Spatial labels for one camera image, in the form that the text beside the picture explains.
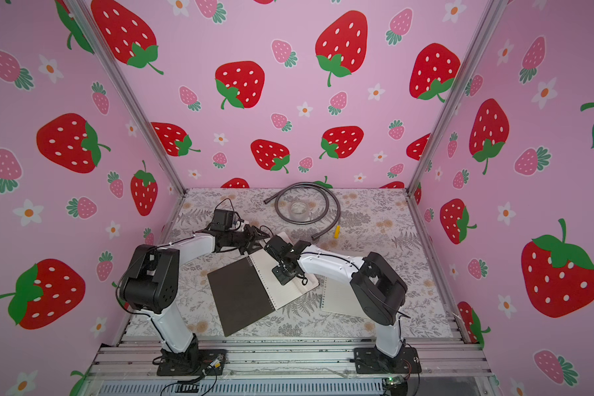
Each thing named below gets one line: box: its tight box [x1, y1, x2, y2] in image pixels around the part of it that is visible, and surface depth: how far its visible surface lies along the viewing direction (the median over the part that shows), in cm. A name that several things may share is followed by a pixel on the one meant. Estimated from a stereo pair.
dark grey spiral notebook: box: [207, 248, 321, 338], surface depth 90 cm
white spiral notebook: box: [320, 276, 370, 321], surface depth 86 cm
